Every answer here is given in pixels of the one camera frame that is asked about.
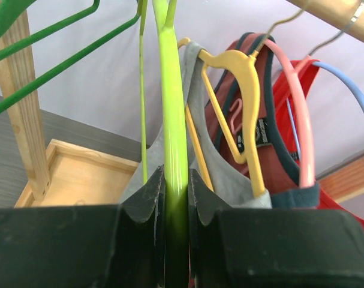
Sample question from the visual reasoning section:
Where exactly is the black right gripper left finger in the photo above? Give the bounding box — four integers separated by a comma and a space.
106, 166, 166, 287

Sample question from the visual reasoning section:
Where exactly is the red tank top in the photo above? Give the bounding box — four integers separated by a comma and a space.
271, 58, 364, 232

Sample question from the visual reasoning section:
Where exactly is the pink tank top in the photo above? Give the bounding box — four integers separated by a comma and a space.
205, 32, 320, 208

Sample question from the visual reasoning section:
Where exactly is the wooden clothes rack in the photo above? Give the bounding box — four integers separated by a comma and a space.
0, 0, 364, 208

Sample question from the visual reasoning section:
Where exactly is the pink hanger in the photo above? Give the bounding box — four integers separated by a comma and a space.
255, 38, 315, 194

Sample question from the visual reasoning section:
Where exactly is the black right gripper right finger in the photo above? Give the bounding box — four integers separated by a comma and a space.
188, 169, 239, 287

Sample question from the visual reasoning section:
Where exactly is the grey tank top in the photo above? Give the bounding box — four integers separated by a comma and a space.
118, 41, 272, 209

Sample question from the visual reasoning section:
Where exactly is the light blue hanger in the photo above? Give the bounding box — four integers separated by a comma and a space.
284, 61, 364, 161

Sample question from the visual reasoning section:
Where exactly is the lime green hanger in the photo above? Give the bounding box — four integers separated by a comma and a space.
152, 1, 189, 287

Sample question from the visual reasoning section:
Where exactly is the yellow hanger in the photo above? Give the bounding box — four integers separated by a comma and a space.
177, 37, 266, 197

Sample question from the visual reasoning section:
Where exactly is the dark green hanger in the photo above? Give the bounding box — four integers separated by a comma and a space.
0, 1, 140, 124

